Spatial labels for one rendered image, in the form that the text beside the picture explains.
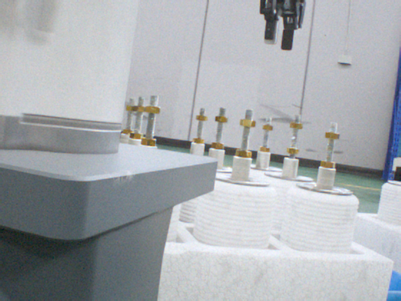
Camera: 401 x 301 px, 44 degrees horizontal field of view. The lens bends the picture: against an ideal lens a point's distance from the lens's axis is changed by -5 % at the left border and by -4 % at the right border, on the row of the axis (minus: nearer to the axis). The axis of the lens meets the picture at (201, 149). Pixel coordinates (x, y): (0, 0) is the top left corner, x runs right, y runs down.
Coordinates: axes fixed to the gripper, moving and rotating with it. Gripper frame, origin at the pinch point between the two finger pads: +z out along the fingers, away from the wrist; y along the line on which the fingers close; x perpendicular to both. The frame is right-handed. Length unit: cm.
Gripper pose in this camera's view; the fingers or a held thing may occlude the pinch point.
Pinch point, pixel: (279, 39)
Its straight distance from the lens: 92.1
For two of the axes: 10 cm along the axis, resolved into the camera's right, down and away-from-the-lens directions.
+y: 5.5, -0.1, 8.3
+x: -8.2, -1.6, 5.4
